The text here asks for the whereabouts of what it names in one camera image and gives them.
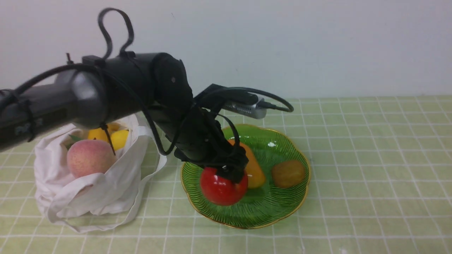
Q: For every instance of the brown kiwi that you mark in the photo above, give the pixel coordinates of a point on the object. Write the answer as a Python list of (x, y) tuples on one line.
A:
[(288, 174)]

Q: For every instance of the yellow fruit in bag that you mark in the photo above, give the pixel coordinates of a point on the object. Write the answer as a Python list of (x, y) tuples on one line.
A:
[(117, 135)]

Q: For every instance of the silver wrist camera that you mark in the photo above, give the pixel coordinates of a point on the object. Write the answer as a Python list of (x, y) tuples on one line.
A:
[(237, 100)]

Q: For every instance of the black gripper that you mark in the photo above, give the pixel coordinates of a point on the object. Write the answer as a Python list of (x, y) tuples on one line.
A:
[(197, 137)]

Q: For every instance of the white cloth bag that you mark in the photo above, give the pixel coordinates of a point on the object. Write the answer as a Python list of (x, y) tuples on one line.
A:
[(59, 195)]

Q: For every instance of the red apple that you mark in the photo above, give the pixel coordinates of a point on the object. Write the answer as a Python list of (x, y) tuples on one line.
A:
[(221, 191)]

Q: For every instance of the pink peach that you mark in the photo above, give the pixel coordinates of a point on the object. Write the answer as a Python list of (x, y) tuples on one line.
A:
[(87, 157)]

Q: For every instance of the orange mango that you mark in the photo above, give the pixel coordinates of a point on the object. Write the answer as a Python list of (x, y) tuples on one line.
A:
[(256, 177)]

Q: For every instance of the green glass plate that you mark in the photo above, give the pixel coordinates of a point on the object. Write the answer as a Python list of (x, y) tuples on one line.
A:
[(260, 207)]

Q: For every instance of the green checked tablecloth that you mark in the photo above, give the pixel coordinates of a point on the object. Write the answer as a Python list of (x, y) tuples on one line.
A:
[(380, 184)]

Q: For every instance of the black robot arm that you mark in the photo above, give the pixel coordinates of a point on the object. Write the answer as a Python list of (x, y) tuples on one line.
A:
[(97, 91)]

